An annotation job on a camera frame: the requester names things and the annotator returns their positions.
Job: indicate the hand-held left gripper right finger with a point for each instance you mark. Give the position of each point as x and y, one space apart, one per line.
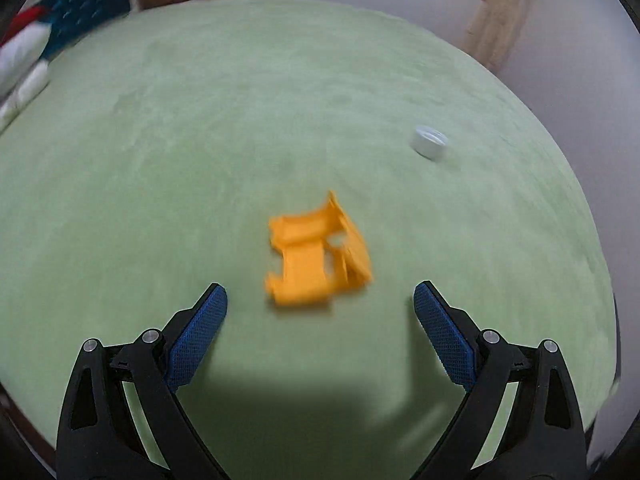
445 335

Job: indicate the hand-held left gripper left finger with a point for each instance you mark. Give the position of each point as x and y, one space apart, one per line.
200 335

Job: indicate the orange carton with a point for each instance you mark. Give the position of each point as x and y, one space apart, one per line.
305 270

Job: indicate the white bottle cap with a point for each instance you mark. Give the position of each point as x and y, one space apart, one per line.
427 142

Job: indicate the beige bamboo slat strip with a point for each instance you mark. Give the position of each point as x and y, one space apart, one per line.
500 15

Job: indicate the blue white red quilt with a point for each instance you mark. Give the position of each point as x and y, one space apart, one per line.
80 5

